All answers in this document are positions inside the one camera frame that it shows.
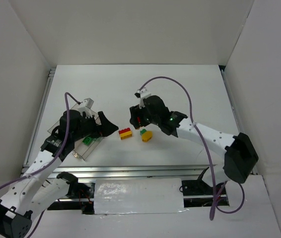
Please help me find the green curved lego brick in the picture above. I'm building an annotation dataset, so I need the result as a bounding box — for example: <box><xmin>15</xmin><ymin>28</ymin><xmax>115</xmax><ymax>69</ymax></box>
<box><xmin>82</xmin><ymin>136</ymin><xmax>94</xmax><ymax>146</ymax></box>

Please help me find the green square lego brick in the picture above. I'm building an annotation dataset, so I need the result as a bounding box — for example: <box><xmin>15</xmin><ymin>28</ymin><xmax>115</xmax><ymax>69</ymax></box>
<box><xmin>140</xmin><ymin>129</ymin><xmax>147</xmax><ymax>136</ymax></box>

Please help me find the yellow oval lego brick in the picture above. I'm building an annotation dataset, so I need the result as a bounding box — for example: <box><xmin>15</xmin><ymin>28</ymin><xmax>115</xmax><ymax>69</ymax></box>
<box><xmin>141</xmin><ymin>131</ymin><xmax>152</xmax><ymax>142</ymax></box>

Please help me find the green sloped lego brick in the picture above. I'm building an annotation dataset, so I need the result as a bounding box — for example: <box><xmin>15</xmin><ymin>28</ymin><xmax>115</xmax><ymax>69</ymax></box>
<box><xmin>94</xmin><ymin>136</ymin><xmax>103</xmax><ymax>141</ymax></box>

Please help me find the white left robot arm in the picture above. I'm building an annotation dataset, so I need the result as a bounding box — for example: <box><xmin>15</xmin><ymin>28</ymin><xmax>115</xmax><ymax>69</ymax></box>
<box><xmin>0</xmin><ymin>110</ymin><xmax>118</xmax><ymax>238</ymax></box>

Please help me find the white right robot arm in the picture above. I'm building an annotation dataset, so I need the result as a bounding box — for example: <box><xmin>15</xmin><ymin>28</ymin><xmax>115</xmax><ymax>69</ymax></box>
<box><xmin>130</xmin><ymin>93</ymin><xmax>259</xmax><ymax>187</ymax></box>

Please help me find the clear bin near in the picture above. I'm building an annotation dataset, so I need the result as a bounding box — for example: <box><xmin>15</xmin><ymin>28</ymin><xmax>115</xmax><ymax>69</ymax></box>
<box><xmin>72</xmin><ymin>138</ymin><xmax>102</xmax><ymax>161</ymax></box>

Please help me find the clear bin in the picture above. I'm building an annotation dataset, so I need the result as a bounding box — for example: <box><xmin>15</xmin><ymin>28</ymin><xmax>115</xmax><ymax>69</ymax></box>
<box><xmin>72</xmin><ymin>138</ymin><xmax>102</xmax><ymax>161</ymax></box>
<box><xmin>48</xmin><ymin>100</ymin><xmax>101</xmax><ymax>138</ymax></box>

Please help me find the clear bin far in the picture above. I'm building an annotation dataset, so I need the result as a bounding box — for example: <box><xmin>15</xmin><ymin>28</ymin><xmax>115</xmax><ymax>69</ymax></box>
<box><xmin>48</xmin><ymin>100</ymin><xmax>101</xmax><ymax>138</ymax></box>

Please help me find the red rectangular lego brick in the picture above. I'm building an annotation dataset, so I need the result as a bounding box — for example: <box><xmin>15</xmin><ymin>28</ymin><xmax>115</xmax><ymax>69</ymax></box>
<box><xmin>118</xmin><ymin>127</ymin><xmax>131</xmax><ymax>134</ymax></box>

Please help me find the yellow rectangular lego brick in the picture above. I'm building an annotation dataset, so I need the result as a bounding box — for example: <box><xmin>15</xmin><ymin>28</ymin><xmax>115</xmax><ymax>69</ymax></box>
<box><xmin>120</xmin><ymin>131</ymin><xmax>133</xmax><ymax>140</ymax></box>

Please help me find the white taped cover plate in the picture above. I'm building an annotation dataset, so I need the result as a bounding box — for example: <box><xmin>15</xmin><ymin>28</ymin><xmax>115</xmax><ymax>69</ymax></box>
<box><xmin>94</xmin><ymin>178</ymin><xmax>185</xmax><ymax>215</ymax></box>

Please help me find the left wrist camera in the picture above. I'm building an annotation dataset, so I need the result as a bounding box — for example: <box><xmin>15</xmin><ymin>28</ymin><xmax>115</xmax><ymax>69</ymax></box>
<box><xmin>77</xmin><ymin>98</ymin><xmax>94</xmax><ymax>118</ymax></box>

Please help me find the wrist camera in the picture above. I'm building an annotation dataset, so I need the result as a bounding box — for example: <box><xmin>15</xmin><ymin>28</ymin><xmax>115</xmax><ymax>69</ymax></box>
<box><xmin>77</xmin><ymin>98</ymin><xmax>94</xmax><ymax>118</ymax></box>
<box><xmin>135</xmin><ymin>87</ymin><xmax>151</xmax><ymax>109</ymax></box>

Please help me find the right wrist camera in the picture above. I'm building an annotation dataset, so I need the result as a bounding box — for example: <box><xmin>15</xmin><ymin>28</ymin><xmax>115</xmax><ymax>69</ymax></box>
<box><xmin>135</xmin><ymin>87</ymin><xmax>151</xmax><ymax>109</ymax></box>

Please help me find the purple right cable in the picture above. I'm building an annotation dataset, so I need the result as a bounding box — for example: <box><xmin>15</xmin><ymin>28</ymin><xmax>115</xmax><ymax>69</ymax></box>
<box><xmin>138</xmin><ymin>76</ymin><xmax>246</xmax><ymax>221</ymax></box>

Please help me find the purple cable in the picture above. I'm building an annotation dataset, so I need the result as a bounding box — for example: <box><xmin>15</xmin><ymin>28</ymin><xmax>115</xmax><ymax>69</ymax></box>
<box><xmin>0</xmin><ymin>92</ymin><xmax>84</xmax><ymax>238</ymax></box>
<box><xmin>138</xmin><ymin>76</ymin><xmax>246</xmax><ymax>221</ymax></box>

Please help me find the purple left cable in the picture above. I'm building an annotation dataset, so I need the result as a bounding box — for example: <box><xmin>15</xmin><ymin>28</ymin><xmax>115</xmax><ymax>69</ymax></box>
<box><xmin>0</xmin><ymin>92</ymin><xmax>84</xmax><ymax>238</ymax></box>

